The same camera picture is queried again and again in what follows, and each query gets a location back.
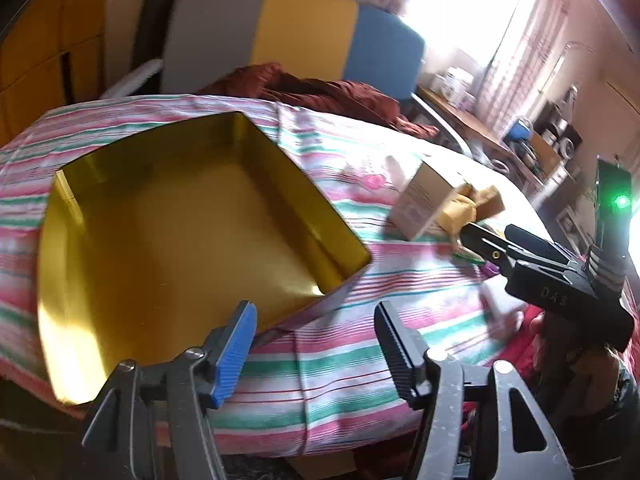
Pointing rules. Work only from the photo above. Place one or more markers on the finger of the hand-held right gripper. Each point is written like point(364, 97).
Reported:
point(537, 242)
point(482, 245)

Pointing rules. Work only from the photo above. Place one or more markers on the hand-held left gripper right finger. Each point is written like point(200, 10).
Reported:
point(400, 355)

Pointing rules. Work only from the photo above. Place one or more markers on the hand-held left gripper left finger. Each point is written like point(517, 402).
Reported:
point(235, 355)

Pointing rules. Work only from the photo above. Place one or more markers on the yellow plush toy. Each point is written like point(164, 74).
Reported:
point(457, 212)

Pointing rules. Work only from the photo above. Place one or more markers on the beige carton box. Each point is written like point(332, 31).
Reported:
point(425, 195)

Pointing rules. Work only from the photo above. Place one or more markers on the gold tin box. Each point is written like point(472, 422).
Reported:
point(195, 240)

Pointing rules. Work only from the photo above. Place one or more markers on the person's right hand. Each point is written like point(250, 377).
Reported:
point(539, 332)

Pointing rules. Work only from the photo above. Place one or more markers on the striped tablecloth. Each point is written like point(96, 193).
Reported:
point(380, 320)

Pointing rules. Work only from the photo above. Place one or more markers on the wooden side desk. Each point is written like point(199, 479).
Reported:
point(480, 125)

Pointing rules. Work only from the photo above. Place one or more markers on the patterned curtain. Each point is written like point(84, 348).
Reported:
point(515, 45)

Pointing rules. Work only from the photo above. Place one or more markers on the dark red jacket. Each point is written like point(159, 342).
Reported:
point(330, 95)

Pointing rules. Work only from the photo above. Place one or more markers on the grey yellow blue chair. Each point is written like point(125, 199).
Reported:
point(300, 35)

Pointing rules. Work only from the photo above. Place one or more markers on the black rolled mat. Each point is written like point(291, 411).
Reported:
point(152, 20)

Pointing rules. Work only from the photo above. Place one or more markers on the wooden cabinet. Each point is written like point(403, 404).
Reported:
point(40, 40)

